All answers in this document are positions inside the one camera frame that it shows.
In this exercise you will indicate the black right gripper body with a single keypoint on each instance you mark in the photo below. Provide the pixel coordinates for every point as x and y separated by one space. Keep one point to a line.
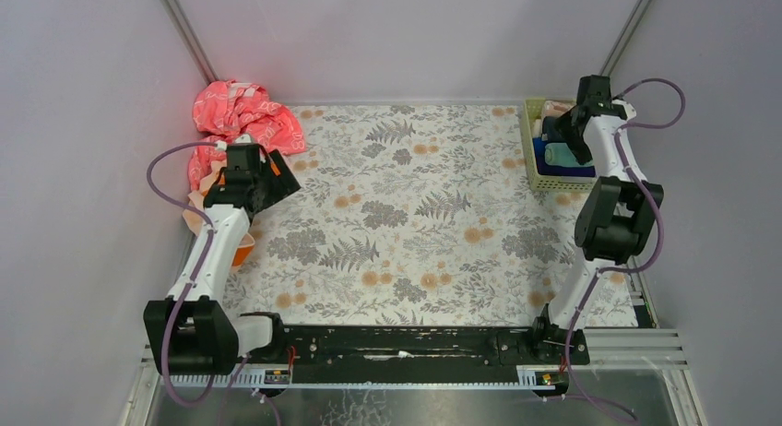
571 125

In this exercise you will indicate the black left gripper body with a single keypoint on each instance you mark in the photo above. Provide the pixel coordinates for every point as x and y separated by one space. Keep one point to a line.
273 183

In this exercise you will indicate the yellow and teal towel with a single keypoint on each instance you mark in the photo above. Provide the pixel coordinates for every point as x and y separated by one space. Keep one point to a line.
558 154

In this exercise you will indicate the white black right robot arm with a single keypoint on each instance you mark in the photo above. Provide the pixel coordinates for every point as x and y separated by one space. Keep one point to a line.
622 207

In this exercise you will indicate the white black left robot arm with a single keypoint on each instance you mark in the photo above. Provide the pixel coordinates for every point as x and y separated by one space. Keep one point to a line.
188 331

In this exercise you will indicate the rolled peach patterned towel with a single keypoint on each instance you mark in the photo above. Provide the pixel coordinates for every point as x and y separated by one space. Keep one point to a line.
555 109

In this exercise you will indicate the rolled dark grey towel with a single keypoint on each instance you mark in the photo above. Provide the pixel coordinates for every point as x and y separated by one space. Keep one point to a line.
549 130

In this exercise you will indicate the pale green plastic basket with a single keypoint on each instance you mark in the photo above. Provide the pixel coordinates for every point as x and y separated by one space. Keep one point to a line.
541 175

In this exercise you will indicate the rolled blue towel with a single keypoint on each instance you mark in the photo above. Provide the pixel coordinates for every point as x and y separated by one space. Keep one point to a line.
539 146

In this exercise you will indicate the pink patterned towel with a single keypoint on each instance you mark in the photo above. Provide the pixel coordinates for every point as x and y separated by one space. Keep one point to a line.
226 110

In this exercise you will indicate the rolled purple towel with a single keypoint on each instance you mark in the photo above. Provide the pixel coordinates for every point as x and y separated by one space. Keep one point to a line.
577 172

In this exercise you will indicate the floral patterned table mat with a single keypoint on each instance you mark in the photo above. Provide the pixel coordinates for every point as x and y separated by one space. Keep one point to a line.
409 215

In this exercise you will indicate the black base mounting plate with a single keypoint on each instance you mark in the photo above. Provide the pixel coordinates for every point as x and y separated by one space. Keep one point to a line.
419 355

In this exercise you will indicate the white slotted cable duct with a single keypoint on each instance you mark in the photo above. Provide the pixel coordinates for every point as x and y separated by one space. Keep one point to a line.
246 378

